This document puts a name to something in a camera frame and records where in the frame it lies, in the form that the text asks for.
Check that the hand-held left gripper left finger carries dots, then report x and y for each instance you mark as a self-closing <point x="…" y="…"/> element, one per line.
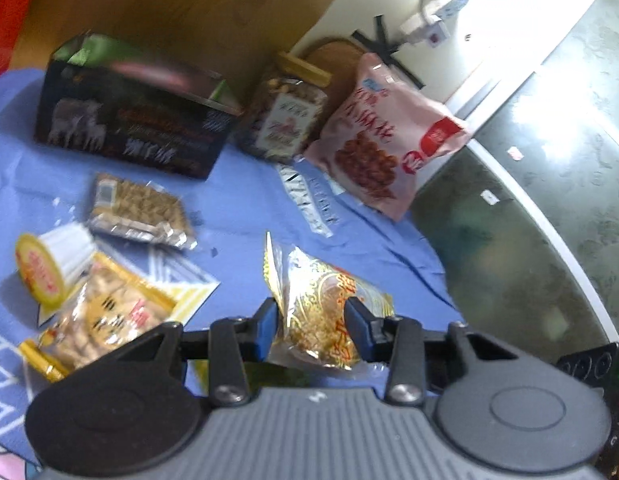
<point x="266" y="331"/>

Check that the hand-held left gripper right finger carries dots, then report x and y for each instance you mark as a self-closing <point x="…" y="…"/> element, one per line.
<point x="357" y="329"/>

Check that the gold yellow snack packet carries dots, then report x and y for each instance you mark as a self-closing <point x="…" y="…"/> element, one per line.
<point x="314" y="300"/>

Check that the yellow tiger print snack packet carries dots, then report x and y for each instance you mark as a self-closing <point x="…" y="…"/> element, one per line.
<point x="99" y="315"/>

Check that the clear cracker packet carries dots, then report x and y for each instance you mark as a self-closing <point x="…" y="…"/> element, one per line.
<point x="139" y="205"/>

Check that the white cup yellow lid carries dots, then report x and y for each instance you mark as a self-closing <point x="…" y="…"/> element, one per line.
<point x="39" y="265"/>

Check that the black tin box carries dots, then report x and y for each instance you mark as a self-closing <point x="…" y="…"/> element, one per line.
<point x="139" y="125"/>

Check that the blue printed cloth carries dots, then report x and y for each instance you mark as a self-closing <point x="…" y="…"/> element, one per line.
<point x="239" y="210"/>

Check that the pink snack bag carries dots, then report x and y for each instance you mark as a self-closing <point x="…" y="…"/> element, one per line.
<point x="369" y="135"/>

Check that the clear nut jar yellow lid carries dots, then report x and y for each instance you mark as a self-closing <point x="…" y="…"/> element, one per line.
<point x="284" y="110"/>

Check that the round wooden board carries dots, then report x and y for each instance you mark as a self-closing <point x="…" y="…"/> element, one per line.
<point x="334" y="57"/>

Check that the black tape strips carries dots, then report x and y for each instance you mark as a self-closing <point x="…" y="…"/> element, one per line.
<point x="384" y="50"/>

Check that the red gift bag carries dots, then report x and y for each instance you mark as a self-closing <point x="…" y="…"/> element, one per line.
<point x="14" y="20"/>

